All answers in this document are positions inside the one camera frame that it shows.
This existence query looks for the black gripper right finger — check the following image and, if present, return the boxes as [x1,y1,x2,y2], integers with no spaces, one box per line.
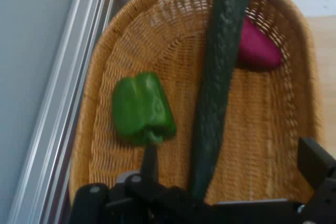
[297,137,336,224]

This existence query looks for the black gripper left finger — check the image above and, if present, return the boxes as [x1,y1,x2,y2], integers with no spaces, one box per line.
[68,144,208,224]

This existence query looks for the long dark green cucumber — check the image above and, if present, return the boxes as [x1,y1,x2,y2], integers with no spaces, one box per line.
[189,0,256,200]

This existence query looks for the woven wicker basket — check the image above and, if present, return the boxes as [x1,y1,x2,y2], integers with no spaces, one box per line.
[68,0,324,206]

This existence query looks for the green bell pepper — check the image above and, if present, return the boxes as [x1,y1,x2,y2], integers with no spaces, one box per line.
[112,72,177,146]

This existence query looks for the magenta toy vegetable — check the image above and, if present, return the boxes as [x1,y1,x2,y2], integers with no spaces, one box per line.
[236,15,284,71]

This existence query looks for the silver aluminium frame rail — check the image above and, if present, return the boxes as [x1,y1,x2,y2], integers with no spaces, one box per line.
[7,0,123,224]

